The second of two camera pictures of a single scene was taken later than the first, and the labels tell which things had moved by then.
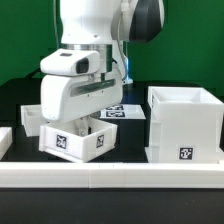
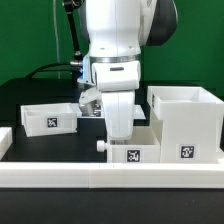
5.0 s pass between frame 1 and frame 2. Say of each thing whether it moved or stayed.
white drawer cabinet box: stayed
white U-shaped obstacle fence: stayed
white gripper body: moved
